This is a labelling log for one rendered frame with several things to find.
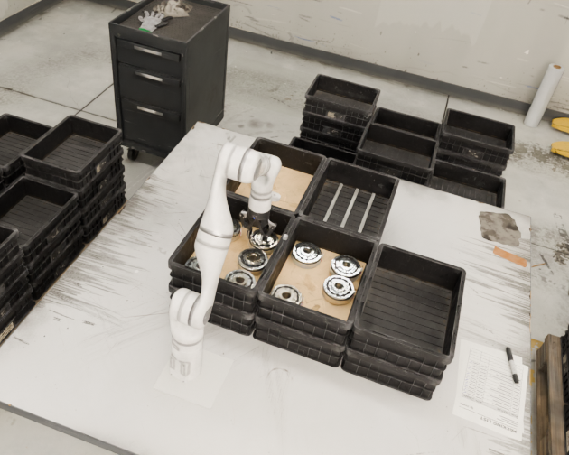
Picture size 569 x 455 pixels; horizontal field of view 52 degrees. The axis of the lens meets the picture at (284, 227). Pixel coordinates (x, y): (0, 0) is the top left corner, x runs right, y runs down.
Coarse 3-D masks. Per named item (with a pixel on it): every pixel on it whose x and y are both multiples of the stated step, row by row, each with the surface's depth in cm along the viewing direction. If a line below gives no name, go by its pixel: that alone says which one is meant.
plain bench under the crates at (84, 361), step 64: (192, 128) 278; (192, 192) 243; (128, 256) 212; (448, 256) 233; (64, 320) 188; (128, 320) 191; (512, 320) 211; (0, 384) 169; (64, 384) 171; (128, 384) 174; (256, 384) 179; (320, 384) 182; (448, 384) 188; (128, 448) 159; (192, 448) 162; (256, 448) 164; (320, 448) 166; (384, 448) 169; (448, 448) 171; (512, 448) 174
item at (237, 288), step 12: (288, 216) 204; (192, 228) 193; (288, 228) 199; (276, 252) 190; (168, 264) 181; (180, 264) 181; (192, 276) 180; (264, 276) 181; (228, 288) 178; (240, 288) 177
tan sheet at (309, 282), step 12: (324, 252) 207; (288, 264) 201; (324, 264) 203; (360, 264) 205; (288, 276) 196; (300, 276) 197; (312, 276) 198; (324, 276) 198; (360, 276) 200; (300, 288) 193; (312, 288) 194; (312, 300) 190; (324, 300) 190; (324, 312) 186; (336, 312) 187; (348, 312) 188
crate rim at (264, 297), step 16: (320, 224) 203; (288, 240) 195; (368, 240) 200; (272, 272) 183; (368, 272) 188; (272, 304) 176; (288, 304) 174; (320, 320) 174; (336, 320) 172; (352, 320) 172
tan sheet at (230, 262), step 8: (240, 224) 213; (240, 240) 206; (248, 240) 207; (232, 248) 203; (240, 248) 203; (192, 256) 198; (232, 256) 200; (224, 264) 197; (232, 264) 197; (224, 272) 194; (256, 280) 193
